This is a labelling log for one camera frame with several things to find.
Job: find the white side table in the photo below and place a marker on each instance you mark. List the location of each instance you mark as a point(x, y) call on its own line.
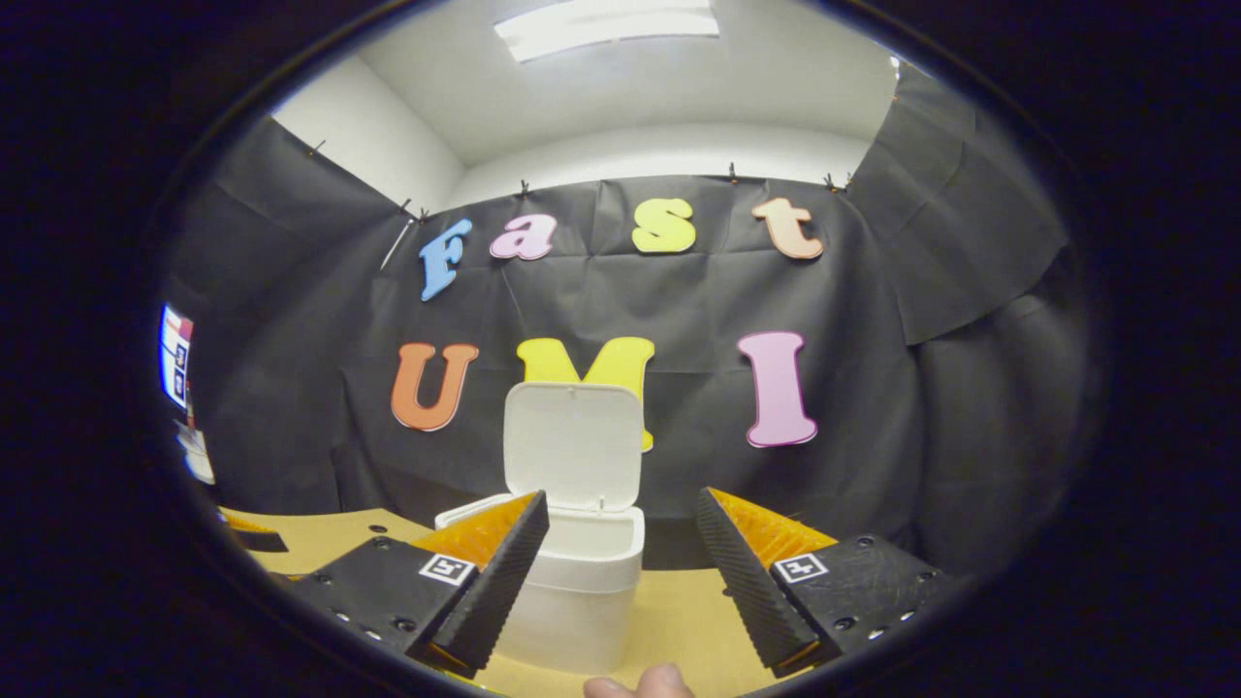
point(199, 460)

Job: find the computer monitor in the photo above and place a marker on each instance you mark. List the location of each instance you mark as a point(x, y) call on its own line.
point(176, 354)

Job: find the white desktop garbage bin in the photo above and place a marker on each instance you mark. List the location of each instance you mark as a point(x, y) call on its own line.
point(572, 446)

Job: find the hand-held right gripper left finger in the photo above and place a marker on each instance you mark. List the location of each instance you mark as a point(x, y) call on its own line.
point(494, 591)

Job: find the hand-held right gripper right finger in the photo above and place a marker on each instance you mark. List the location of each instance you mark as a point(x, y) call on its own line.
point(747, 591)

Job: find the black backdrop cloth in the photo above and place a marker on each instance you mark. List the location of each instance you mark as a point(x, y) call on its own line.
point(679, 291)

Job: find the ceiling light panel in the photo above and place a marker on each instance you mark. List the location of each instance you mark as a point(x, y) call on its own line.
point(606, 24)

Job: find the wooden desktop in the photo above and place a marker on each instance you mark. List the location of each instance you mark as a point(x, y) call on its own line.
point(679, 620)

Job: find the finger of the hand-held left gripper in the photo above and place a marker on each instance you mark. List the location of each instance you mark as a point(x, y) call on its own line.
point(262, 541)

